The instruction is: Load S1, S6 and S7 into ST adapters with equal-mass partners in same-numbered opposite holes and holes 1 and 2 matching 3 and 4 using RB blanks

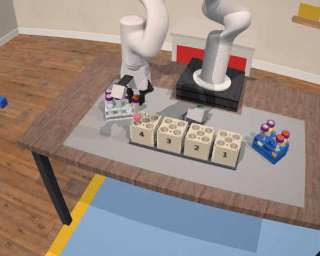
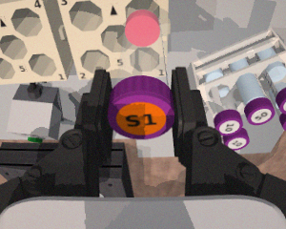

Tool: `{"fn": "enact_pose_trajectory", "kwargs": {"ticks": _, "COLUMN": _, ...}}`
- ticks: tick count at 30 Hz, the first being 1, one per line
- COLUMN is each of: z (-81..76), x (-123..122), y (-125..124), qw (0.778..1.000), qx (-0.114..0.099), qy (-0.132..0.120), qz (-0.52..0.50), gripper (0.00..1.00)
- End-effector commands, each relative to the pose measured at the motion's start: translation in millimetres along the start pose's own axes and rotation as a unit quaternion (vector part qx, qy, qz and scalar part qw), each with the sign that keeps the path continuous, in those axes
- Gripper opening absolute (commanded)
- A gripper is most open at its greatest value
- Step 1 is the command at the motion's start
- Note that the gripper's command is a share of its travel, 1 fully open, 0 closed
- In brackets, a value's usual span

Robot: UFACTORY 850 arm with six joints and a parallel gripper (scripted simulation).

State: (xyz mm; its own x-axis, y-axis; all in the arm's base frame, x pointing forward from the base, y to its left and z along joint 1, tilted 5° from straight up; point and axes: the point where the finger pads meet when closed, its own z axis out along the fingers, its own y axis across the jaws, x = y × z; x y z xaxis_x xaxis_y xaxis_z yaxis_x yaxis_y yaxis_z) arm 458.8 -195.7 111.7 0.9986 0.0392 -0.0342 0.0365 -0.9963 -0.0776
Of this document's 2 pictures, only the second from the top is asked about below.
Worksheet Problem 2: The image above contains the white tube rack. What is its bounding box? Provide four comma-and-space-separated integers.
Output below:
192, 28, 286, 116

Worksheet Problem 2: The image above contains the white button box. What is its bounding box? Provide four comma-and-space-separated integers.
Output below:
7, 83, 64, 143

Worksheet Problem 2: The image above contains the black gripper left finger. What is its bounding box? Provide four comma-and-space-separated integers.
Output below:
0, 70, 113, 214

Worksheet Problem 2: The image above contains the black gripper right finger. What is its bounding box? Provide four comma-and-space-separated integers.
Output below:
171, 67, 286, 218

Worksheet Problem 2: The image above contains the grey flat mat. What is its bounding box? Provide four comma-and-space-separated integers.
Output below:
0, 0, 286, 157

